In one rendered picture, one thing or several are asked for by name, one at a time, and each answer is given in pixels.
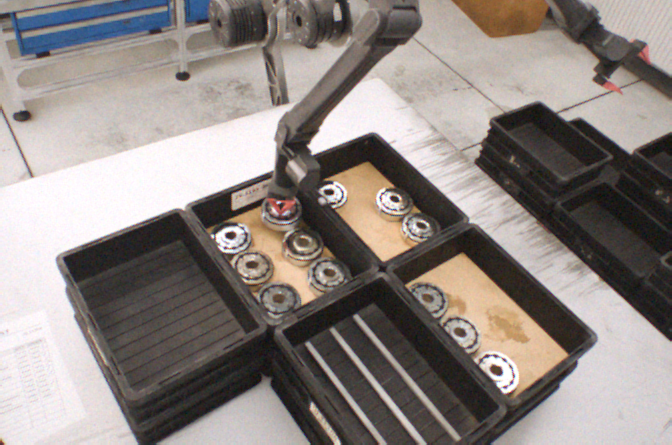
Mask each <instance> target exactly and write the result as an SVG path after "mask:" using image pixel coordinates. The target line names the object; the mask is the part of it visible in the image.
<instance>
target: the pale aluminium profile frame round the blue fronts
mask: <svg viewBox="0 0 672 445"><path fill-rule="evenodd" d="M70 1H76V0H0V13H6V12H12V11H17V10H23V9H29V8H35V7H42V6H47V5H53V4H59V3H64V2H70ZM184 6H186V5H184V0H173V2H171V3H170V9H173V14H174V15H173V14H172V13H171V24H172V25H171V27H170V28H166V29H163V28H160V29H155V30H150V31H149V32H146V33H142V34H137V35H132V36H127V37H122V38H117V39H112V40H106V41H102V42H97V43H92V44H87V45H82V46H77V47H72V48H67V49H63V50H58V51H53V52H50V51H46V52H41V53H35V55H32V56H27V57H22V58H18V59H13V60H10V56H9V53H8V49H7V46H6V42H5V41H9V40H14V39H16V36H15V33H14V32H12V33H7V34H3V32H2V29H5V28H10V27H13V24H12V21H11V17H8V18H2V19H0V75H1V77H2V80H3V82H4V84H5V86H6V88H7V90H8V92H9V94H10V96H11V98H12V102H13V105H14V109H15V111H16V112H15V113H14V114H13V116H12V117H13V119H14V120H15V121H17V122H24V121H27V120H28V119H29V118H30V117H31V115H30V113H29V112H28V111H25V109H24V104H23V101H22V100H27V99H31V98H36V97H40V96H45V95H49V94H53V93H57V92H61V91H66V90H70V89H74V88H78V87H83V86H87V85H91V84H95V83H100V82H104V81H108V80H113V79H118V78H122V77H126V76H130V75H135V74H139V73H143V72H147V71H152V70H156V69H160V68H164V67H169V66H173V65H177V69H178V70H179V72H177V73H176V74H175V78H176V79H177V80H179V81H187V80H189V79H190V78H191V75H190V73H188V72H185V71H188V66H187V62H191V61H195V60H199V59H203V58H208V57H212V56H216V55H220V54H225V53H229V52H233V51H237V50H242V49H246V48H250V47H254V46H256V45H255V44H254V43H251V44H246V45H242V46H237V47H233V48H226V49H225V48H223V47H221V46H220V45H215V46H210V47H206V48H202V49H197V50H193V51H191V50H188V49H187V48H186V42H187V40H188V39H189V38H190V37H191V35H193V34H195V33H200V32H205V31H209V30H211V26H210V21H209V18H205V19H200V20H197V21H196V22H191V23H187V24H184V11H183V7H184ZM173 40H174V41H175V42H174V41H173ZM157 41H162V42H163V44H164V45H165V46H166V47H167V49H168V50H169V51H170V52H171V54H169V56H165V57H161V58H157V59H152V60H148V61H143V62H139V63H135V64H130V65H126V66H121V67H117V68H113V69H107V70H103V71H98V72H94V73H90V74H85V75H81V76H76V77H72V78H68V79H63V80H59V81H54V82H50V83H46V84H41V85H37V86H31V87H24V86H22V85H20V84H18V83H17V80H16V78H17V76H18V75H19V74H20V73H21V71H23V70H24V69H29V68H33V67H39V66H44V65H48V64H53V63H58V62H62V61H67V60H72V59H76V58H81V57H86V56H90V55H95V54H100V53H105V52H110V51H115V50H120V49H124V48H129V47H134V46H138V45H143V44H148V43H152V42H157Z"/></svg>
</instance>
